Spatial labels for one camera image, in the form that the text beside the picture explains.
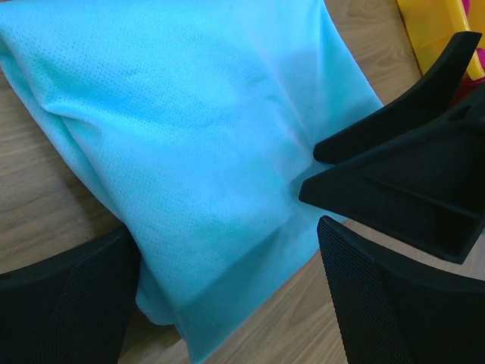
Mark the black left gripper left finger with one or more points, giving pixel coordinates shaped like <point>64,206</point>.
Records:
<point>73,307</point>

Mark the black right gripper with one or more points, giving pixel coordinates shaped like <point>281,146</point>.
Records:
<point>425,188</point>

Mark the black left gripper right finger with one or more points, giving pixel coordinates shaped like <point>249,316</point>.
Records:
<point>393,309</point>

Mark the teal t shirt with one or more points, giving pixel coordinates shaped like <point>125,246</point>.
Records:
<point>194,123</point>

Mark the yellow plastic bin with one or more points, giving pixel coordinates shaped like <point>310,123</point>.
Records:
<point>431,24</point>

